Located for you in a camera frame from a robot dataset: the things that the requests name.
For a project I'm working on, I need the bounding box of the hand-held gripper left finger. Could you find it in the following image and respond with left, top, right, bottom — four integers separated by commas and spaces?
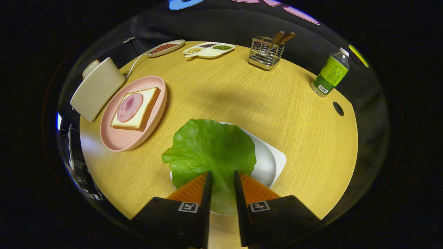
133, 171, 213, 249

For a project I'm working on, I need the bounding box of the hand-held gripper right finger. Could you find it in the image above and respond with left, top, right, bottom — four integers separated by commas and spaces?
234, 171, 320, 248

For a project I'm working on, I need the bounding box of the green lettuce leaf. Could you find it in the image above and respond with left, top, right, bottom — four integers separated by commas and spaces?
162, 119, 257, 216

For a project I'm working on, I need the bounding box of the plain bread slice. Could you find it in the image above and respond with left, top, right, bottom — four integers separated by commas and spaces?
82, 59, 101, 79

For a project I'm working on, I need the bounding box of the white square plate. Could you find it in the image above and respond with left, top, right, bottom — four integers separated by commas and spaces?
170, 122, 287, 216

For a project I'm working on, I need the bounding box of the pink round plate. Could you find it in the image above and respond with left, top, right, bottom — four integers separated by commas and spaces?
100, 76, 168, 153

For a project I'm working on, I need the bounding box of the bread slice under ham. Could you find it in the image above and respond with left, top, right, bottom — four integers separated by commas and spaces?
110, 87, 161, 132

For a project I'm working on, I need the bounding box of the pink ham slice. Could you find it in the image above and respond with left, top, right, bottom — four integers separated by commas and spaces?
116, 92, 144, 122

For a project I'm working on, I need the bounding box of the white divided dish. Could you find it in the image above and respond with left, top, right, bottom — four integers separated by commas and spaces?
183, 42, 236, 59

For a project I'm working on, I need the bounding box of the white toaster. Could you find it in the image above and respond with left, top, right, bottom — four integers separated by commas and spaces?
70, 57, 126, 122

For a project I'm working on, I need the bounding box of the green label water bottle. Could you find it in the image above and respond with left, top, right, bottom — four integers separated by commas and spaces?
311, 47, 350, 98

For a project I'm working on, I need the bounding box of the red raw meat piece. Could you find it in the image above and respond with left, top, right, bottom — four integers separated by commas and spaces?
150, 44, 178, 54

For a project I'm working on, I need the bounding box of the round beige plate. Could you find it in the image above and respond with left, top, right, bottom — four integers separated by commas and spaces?
146, 39, 185, 57

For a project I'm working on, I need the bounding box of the black backdrop cloth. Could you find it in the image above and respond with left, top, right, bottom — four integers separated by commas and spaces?
57, 0, 390, 139

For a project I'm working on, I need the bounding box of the metal wire utensil holder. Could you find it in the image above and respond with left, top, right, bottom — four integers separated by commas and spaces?
248, 36, 285, 71

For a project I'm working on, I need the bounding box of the white toaster cable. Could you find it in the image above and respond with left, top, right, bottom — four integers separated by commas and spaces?
125, 52, 149, 79

